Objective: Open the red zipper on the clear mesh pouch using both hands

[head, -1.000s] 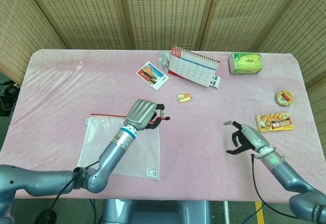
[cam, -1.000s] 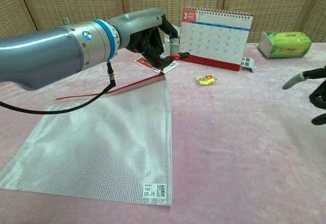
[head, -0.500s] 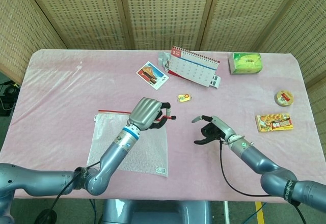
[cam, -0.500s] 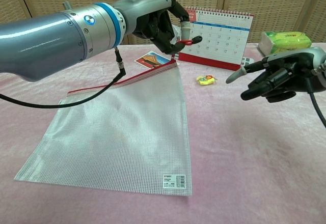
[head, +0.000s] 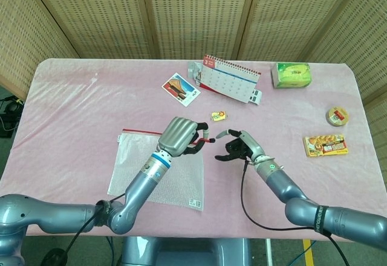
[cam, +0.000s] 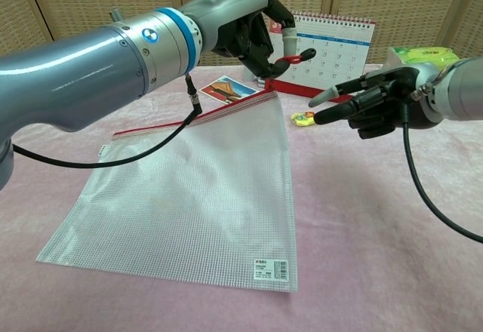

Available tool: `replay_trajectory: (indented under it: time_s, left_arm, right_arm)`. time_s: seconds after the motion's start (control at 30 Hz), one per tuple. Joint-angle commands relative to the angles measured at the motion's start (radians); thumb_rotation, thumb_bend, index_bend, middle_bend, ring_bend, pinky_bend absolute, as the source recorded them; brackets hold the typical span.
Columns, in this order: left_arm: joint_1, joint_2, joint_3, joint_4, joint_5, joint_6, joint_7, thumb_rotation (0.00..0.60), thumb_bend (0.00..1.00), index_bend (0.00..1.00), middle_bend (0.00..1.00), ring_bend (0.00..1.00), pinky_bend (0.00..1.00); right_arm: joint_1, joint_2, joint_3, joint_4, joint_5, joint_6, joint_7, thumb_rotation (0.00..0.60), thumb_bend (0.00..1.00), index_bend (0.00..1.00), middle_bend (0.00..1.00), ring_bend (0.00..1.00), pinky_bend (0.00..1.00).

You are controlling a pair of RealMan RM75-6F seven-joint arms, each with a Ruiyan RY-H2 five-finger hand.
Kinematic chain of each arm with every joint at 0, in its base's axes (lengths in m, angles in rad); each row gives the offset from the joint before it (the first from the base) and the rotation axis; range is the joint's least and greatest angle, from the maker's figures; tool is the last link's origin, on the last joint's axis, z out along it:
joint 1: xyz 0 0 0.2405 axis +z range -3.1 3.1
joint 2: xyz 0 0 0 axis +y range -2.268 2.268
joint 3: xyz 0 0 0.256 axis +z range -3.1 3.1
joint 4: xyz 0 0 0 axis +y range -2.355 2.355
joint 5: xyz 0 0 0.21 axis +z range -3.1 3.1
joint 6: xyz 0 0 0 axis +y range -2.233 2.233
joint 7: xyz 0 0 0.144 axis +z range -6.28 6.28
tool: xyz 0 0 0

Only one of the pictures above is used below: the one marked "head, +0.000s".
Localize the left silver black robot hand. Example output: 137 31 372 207
157 116 216 158

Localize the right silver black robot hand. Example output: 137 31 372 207
213 129 267 161

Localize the clear zipper pouch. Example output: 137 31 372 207
107 128 217 212

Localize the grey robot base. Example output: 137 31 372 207
120 236 252 266

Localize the postcard with temple picture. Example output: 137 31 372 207
161 72 202 108

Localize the silver foil packet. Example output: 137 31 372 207
186 61 204 83

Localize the red white desk calendar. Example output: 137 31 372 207
198 54 263 106

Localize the orange yellow snack box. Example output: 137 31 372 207
302 134 349 158

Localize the green tissue pack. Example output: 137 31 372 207
270 62 313 89

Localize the round wooden box red label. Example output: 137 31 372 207
325 105 349 127

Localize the pink tablecloth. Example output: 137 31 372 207
0 57 387 242

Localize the white table leg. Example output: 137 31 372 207
265 238 273 266

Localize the bamboo folding screen panel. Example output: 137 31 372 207
140 0 261 60
25 0 155 60
0 0 81 93
304 0 387 188
237 0 362 63

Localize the black equipment on floor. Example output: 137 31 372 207
0 95 24 140

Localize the black shoe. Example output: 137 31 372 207
41 247 68 266

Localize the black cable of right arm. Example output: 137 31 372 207
240 160 353 266

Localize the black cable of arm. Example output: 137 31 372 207
64 193 126 253
240 160 353 266

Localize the blue floor cable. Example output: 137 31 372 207
105 236 122 266
290 239 317 266

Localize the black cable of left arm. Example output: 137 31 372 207
64 193 126 253

